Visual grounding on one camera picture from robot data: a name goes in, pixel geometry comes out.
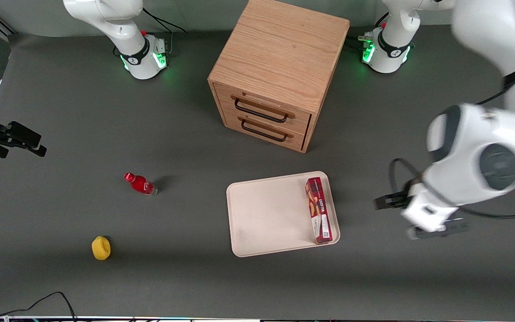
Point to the yellow sponge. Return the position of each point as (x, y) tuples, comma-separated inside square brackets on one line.
[(101, 248)]

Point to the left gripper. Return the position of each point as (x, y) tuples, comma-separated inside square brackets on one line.
[(388, 201)]

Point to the beige rectangular tray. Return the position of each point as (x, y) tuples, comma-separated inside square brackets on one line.
[(271, 214)]

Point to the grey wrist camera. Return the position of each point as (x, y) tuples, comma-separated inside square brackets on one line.
[(438, 230)]

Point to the wooden drawer cabinet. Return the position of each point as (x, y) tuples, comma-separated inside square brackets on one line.
[(280, 49)]

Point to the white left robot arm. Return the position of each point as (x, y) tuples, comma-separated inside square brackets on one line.
[(485, 147)]

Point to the red soda bottle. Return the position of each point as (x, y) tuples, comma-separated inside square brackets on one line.
[(141, 184)]

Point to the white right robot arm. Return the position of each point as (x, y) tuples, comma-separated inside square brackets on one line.
[(123, 31)]

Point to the red cookie box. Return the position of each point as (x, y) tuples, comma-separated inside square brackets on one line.
[(319, 210)]

